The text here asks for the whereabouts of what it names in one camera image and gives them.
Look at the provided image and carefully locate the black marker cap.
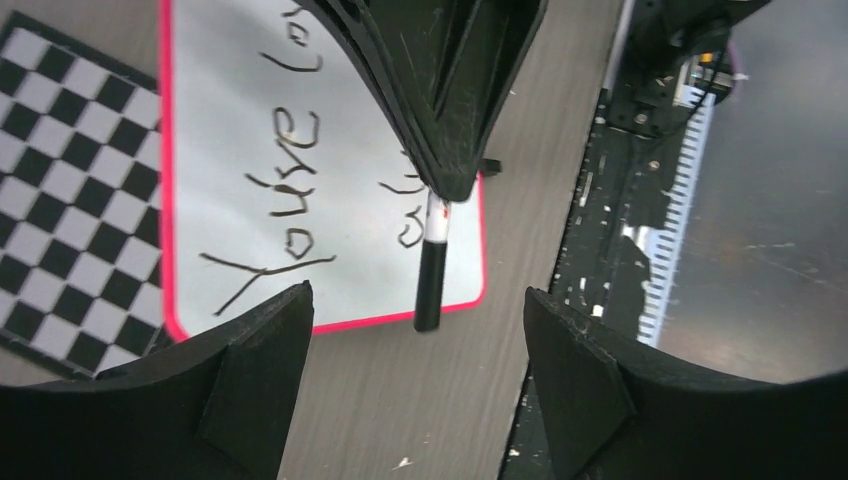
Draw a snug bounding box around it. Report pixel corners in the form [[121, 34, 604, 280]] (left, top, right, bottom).
[[413, 240, 447, 333]]

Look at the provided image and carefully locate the black white checkerboard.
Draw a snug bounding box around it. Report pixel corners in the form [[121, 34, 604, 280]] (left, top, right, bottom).
[[1, 12, 169, 378]]

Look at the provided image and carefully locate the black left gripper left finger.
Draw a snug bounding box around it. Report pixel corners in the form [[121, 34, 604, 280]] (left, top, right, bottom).
[[1, 282, 314, 479]]

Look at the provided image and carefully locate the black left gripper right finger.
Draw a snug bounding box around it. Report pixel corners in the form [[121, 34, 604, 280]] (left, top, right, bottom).
[[523, 288, 847, 479]]

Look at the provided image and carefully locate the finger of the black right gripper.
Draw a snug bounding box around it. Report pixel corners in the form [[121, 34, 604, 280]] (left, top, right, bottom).
[[303, 1, 477, 202], [433, 1, 547, 178]]

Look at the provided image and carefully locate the pink framed whiteboard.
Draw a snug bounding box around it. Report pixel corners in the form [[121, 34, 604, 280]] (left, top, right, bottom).
[[157, 0, 488, 344]]

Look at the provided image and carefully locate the black white whiteboard marker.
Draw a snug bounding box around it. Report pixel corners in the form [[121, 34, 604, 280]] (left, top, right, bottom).
[[413, 190, 451, 333]]

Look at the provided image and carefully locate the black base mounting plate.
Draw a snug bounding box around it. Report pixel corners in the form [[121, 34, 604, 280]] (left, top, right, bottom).
[[500, 66, 737, 480]]

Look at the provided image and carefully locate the black whiteboard stand foot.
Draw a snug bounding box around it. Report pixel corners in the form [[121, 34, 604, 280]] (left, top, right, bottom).
[[479, 158, 503, 177]]

